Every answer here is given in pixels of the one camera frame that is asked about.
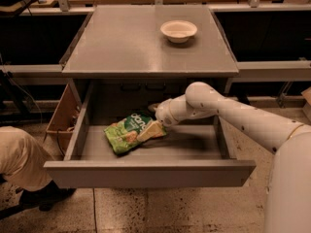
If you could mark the green rice chip bag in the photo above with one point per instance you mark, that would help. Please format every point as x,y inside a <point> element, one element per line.
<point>122,135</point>

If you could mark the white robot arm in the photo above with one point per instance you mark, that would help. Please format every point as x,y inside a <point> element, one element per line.
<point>288,204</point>

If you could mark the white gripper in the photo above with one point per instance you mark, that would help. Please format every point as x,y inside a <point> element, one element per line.
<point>162,114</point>

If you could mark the grey counter cabinet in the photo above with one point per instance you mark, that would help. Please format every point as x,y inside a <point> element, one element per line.
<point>124,44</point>

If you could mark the brown cardboard box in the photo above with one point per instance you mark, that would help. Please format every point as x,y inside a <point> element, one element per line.
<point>64,118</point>

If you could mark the white paper bowl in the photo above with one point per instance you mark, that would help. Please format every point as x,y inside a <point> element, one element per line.
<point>178,31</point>

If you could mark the grey open top drawer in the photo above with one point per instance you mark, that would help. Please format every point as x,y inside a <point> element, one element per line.
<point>193,154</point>

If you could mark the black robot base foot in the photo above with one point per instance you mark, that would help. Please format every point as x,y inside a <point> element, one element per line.
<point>44,199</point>

